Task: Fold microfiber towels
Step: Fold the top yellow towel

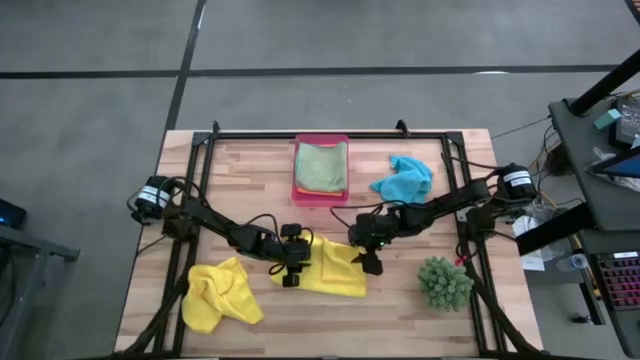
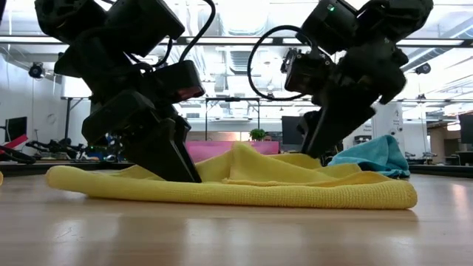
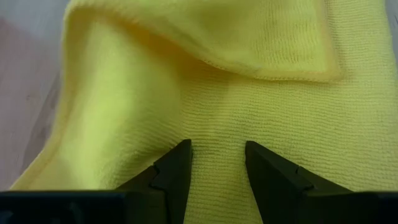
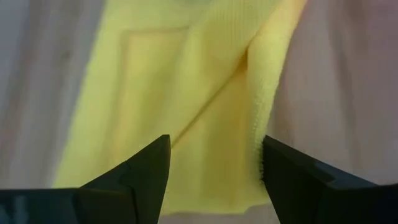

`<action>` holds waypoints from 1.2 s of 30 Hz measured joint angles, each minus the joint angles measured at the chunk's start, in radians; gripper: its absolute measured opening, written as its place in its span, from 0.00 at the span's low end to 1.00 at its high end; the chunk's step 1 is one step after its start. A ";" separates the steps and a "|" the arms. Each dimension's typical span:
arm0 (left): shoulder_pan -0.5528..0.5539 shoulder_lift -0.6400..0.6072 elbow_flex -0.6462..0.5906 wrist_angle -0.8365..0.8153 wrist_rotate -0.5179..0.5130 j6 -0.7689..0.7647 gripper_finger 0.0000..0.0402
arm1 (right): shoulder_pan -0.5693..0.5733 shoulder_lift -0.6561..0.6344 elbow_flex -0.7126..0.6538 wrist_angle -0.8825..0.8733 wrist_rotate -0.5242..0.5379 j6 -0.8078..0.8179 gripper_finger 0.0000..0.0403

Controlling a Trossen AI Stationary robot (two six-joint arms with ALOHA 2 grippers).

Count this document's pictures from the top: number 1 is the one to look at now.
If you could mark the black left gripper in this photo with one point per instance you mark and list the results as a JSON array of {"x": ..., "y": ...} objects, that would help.
[{"x": 292, "y": 252}]

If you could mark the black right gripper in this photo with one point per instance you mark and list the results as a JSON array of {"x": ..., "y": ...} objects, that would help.
[{"x": 372, "y": 230}]

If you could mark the yellow microfiber towel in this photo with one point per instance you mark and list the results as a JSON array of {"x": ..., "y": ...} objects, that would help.
[
  {"x": 220, "y": 295},
  {"x": 335, "y": 270}
]

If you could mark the orange microfiber towel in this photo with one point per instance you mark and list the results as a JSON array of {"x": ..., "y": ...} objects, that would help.
[{"x": 312, "y": 192}]

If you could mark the green microfiber towel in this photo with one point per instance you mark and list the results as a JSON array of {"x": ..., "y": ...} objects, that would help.
[{"x": 320, "y": 167}]

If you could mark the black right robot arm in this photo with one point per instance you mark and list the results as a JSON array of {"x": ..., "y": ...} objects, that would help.
[{"x": 440, "y": 207}]

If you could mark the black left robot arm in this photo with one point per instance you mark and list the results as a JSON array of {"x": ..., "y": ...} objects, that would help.
[{"x": 210, "y": 222}]

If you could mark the blue microfiber towel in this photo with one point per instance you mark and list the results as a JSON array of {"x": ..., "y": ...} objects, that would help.
[{"x": 407, "y": 180}]

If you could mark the pink translucent plastic bin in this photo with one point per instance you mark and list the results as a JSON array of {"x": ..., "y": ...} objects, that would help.
[{"x": 320, "y": 201}]

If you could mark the green artificial plant ball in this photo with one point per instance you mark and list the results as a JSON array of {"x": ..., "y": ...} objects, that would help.
[{"x": 444, "y": 284}]

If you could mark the white crumpled paper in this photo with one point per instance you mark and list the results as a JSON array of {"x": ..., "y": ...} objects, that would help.
[{"x": 524, "y": 226}]

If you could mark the white paper sheet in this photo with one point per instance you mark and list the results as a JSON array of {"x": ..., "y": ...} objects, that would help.
[{"x": 532, "y": 262}]

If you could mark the clear plastic bottle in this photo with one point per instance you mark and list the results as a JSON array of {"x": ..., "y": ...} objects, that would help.
[{"x": 575, "y": 261}]

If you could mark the small black floor item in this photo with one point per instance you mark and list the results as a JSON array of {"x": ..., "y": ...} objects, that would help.
[{"x": 580, "y": 318}]

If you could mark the grey side desk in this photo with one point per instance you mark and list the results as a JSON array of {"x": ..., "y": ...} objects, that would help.
[{"x": 580, "y": 165}]

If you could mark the keyboard with pink keys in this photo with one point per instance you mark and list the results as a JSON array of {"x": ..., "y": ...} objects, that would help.
[{"x": 622, "y": 280}]

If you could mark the grey metal cart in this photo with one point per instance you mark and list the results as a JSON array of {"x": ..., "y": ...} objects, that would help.
[{"x": 35, "y": 243}]

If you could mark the tablet with blue screen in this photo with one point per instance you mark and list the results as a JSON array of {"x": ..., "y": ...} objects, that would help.
[{"x": 622, "y": 166}]

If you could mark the dark grey keyboard desk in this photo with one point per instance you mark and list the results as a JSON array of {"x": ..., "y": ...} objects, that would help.
[{"x": 631, "y": 340}]

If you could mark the teal small box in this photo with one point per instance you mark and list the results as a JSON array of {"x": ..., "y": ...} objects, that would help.
[{"x": 607, "y": 119}]

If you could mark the black device with blue light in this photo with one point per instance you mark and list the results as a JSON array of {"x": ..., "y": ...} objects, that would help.
[{"x": 11, "y": 215}]

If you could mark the black diagonal pole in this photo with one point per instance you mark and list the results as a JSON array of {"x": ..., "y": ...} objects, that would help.
[{"x": 600, "y": 87}]

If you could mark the black electronic box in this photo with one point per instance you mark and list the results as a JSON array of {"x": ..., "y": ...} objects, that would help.
[{"x": 629, "y": 125}]

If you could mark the black corner bar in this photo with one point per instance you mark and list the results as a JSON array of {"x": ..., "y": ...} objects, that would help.
[{"x": 636, "y": 7}]

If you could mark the black aluminium table frame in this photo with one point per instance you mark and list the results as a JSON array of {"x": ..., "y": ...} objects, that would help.
[{"x": 250, "y": 135}]

